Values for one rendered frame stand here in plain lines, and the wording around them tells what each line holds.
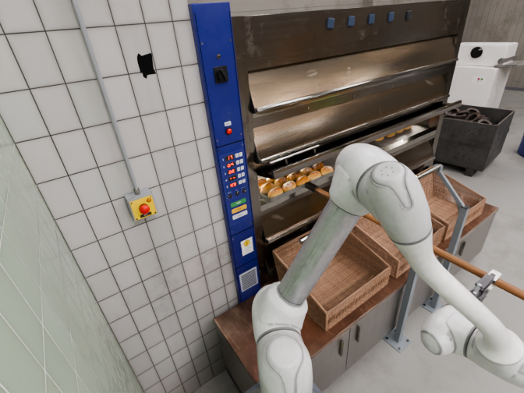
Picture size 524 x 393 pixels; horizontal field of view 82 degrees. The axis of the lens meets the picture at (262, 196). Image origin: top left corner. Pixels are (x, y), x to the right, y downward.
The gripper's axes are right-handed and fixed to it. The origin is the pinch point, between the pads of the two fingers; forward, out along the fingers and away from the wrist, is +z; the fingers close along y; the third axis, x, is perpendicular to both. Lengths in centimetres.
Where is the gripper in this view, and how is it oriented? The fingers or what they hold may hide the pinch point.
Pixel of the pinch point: (491, 279)
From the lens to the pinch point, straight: 142.1
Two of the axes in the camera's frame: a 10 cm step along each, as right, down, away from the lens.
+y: 0.7, 8.6, 5.0
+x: 5.8, 3.8, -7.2
